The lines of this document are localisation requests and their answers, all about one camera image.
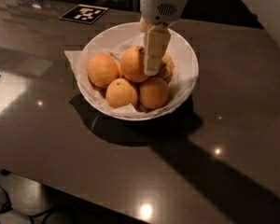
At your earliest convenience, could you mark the white ceramic bowl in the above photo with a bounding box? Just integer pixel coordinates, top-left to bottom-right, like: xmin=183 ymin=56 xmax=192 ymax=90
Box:
xmin=77 ymin=21 xmax=200 ymax=121

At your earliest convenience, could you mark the black white marker card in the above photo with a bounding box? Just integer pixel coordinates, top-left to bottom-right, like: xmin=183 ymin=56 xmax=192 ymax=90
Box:
xmin=60 ymin=4 xmax=108 ymax=24

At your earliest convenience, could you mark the black floor cable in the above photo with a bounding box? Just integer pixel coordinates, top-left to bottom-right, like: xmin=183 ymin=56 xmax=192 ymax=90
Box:
xmin=0 ymin=165 xmax=78 ymax=224

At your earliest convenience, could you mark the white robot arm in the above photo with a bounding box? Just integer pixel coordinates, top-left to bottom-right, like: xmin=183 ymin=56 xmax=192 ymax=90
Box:
xmin=139 ymin=0 xmax=188 ymax=76

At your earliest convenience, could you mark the orange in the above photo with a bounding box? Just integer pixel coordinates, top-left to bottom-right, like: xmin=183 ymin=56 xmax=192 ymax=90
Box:
xmin=120 ymin=46 xmax=148 ymax=83
xmin=158 ymin=52 xmax=175 ymax=79
xmin=105 ymin=78 xmax=138 ymax=108
xmin=139 ymin=77 xmax=169 ymax=109
xmin=88 ymin=53 xmax=119 ymax=88

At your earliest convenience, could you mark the white paper liner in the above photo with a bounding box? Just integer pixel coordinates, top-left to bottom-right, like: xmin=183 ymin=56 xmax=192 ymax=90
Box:
xmin=63 ymin=23 xmax=194 ymax=119

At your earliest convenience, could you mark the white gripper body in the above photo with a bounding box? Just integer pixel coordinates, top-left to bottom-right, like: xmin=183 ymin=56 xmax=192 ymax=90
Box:
xmin=140 ymin=0 xmax=188 ymax=25

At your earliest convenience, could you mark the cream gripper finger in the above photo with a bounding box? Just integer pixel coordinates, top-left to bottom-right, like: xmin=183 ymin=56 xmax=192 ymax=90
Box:
xmin=144 ymin=25 xmax=171 ymax=76
xmin=139 ymin=17 xmax=147 ymax=33

